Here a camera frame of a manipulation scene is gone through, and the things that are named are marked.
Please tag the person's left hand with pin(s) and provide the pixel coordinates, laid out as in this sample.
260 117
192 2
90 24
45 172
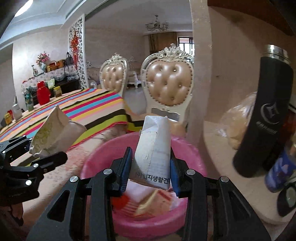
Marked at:
16 212

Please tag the clear plastic bag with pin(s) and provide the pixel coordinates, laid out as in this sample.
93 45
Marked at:
234 122

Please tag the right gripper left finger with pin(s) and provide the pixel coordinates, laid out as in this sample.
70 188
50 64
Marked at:
64 217

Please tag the red thermos jug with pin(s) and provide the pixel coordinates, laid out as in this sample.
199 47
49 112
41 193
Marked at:
43 93

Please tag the piano with lace cover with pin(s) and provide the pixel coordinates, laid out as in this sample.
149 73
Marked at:
67 78

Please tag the red chinese knot ornament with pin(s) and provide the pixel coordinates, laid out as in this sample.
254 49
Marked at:
74 47

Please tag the beige medicine box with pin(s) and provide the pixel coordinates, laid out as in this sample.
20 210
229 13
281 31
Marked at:
156 204

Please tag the chandelier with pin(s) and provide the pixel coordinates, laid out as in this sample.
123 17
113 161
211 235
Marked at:
157 26

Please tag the white ceramic teapot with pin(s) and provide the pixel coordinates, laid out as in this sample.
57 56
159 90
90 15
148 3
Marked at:
17 111

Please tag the yellow lid jar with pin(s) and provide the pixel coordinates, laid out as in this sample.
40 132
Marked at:
8 118

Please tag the teal floral vase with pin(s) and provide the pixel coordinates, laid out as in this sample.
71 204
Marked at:
29 100

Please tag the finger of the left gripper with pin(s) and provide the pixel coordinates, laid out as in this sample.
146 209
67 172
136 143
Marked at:
44 162
17 145

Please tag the black thermos bottle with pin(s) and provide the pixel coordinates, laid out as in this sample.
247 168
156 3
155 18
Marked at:
261 144

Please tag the pink orange foam net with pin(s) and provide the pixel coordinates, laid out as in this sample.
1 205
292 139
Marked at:
124 205

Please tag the glass jar brown contents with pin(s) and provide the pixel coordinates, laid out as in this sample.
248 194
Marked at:
57 91

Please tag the beige tufted chair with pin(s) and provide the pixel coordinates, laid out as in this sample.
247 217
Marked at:
167 79
113 74

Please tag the near beige tufted chair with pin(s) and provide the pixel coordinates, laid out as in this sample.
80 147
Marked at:
167 79

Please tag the far beige tufted chair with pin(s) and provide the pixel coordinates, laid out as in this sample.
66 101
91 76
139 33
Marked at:
113 74

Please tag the striped colourful tablecloth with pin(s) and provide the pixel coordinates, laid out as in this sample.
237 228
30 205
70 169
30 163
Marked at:
96 109

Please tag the flower bouquet in vase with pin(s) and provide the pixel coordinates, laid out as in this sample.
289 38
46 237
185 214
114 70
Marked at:
41 60

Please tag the blue can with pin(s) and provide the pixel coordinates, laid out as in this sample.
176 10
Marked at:
281 171

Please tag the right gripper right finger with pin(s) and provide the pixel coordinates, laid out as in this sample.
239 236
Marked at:
233 216

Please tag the white foam sheet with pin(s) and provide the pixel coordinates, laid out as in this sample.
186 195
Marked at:
137 192

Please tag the cream paper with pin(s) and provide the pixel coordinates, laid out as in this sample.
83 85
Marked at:
57 134

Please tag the brown curtains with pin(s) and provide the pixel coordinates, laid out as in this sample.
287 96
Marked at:
159 41

